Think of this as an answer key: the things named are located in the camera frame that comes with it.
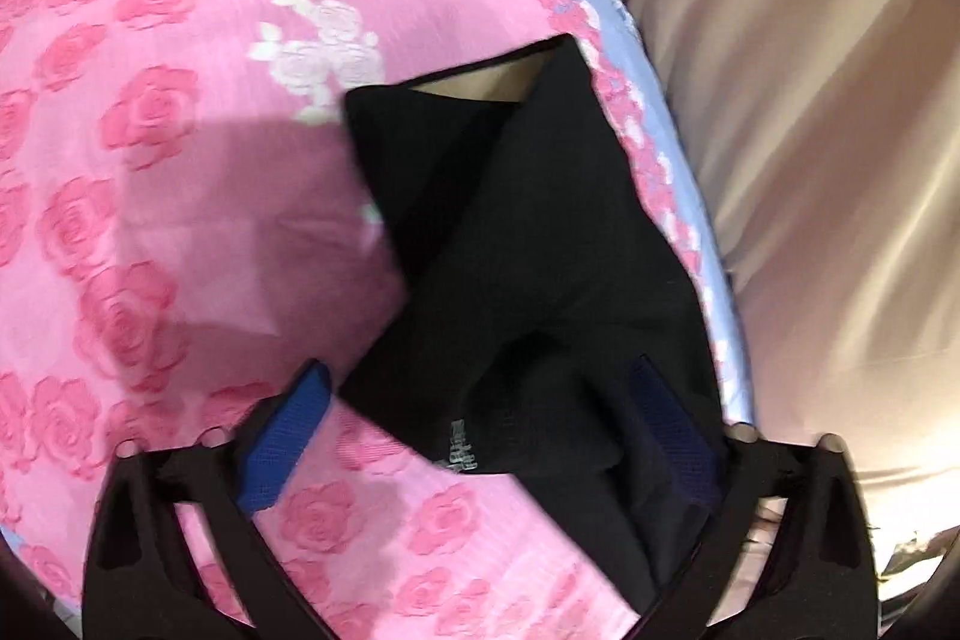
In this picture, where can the black pants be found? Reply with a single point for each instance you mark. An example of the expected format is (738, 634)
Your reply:
(549, 332)

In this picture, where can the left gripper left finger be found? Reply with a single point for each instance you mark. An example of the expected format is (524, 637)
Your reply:
(175, 551)

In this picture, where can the pink floral bed sheet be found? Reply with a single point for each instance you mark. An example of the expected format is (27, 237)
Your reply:
(182, 224)

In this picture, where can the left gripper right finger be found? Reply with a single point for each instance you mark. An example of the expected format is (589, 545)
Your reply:
(785, 553)

